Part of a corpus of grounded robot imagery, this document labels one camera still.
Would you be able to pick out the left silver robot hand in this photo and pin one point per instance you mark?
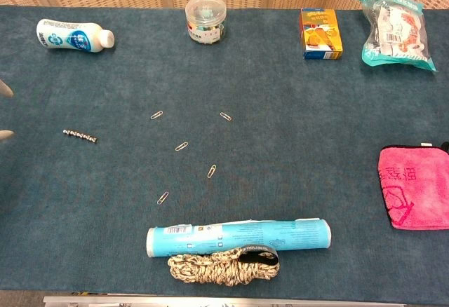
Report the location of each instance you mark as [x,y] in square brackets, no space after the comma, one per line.
[5,90]

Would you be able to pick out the small metal bead bar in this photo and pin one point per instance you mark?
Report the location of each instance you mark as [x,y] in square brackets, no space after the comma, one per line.
[80,136]

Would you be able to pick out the silver paperclip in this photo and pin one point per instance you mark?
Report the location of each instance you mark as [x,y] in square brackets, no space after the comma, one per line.
[162,197]
[211,171]
[181,146]
[225,116]
[156,115]

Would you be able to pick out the white milk bottle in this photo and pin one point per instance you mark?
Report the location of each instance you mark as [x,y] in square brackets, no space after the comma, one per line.
[70,37]

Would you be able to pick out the clear plastic clip jar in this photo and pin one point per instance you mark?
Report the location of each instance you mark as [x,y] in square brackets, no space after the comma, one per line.
[205,23]

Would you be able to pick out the teal table cloth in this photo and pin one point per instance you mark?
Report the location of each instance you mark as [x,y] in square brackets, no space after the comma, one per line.
[280,128]

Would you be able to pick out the light blue rolled tube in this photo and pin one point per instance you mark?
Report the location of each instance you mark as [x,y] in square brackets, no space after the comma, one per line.
[245,237]

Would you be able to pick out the yellow carton box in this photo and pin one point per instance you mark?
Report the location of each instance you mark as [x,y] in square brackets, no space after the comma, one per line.
[321,33]

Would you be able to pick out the teal snack bag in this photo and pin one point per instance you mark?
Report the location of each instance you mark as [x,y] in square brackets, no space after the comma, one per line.
[396,33]

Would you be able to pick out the pink towel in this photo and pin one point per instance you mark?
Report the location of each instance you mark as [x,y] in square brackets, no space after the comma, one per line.
[417,188]

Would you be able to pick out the black object beside towel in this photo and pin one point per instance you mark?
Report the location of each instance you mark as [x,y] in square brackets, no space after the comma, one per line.
[445,146]

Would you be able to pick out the aluminium frame rail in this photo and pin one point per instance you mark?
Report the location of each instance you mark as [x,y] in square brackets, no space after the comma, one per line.
[210,301]

